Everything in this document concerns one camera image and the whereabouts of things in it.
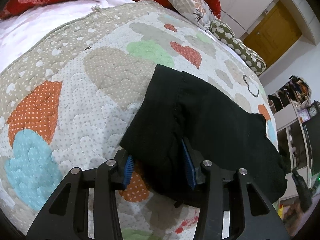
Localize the cluttered shoe rack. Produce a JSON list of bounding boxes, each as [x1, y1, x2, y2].
[[268, 75, 311, 113]]

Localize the white bed sheet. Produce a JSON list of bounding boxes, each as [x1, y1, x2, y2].
[[1, 0, 133, 71]]

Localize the dark table clock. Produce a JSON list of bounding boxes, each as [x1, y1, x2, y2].
[[307, 101, 320, 118]]

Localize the yellow wooden door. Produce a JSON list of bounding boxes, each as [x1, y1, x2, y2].
[[244, 1, 302, 67]]

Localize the white tv cabinet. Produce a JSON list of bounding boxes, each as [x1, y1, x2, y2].
[[274, 102, 312, 201]]

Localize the heart patterned quilt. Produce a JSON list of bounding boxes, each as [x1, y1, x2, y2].
[[1, 1, 277, 233]]

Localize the black pants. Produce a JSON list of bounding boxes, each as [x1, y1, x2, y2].
[[120, 64, 287, 207]]

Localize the floral grey pillow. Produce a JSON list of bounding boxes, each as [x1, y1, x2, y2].
[[168, 0, 218, 30]]

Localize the black television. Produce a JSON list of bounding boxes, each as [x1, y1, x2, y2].
[[303, 114, 320, 185]]

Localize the olive polka dot bolster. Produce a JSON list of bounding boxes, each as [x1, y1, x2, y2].
[[209, 20, 267, 75]]

